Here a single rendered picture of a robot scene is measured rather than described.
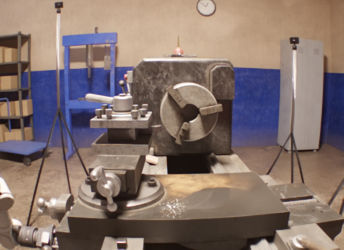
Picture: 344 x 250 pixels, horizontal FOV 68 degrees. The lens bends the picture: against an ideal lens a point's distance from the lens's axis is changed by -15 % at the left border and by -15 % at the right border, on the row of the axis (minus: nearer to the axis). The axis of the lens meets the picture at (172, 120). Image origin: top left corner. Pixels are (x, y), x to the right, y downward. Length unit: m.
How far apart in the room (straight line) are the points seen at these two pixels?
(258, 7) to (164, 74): 3.85
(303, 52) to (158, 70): 3.58
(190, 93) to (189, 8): 3.70
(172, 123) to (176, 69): 0.31
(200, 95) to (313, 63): 3.75
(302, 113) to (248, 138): 1.04
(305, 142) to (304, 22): 2.12
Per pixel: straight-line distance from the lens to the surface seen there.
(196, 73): 1.46
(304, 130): 4.89
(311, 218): 0.87
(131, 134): 0.86
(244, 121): 5.01
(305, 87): 4.79
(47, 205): 0.92
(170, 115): 1.26
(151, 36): 4.78
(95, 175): 0.60
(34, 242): 1.24
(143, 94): 1.46
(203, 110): 1.23
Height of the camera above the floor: 1.27
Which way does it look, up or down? 10 degrees down
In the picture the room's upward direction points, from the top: straight up
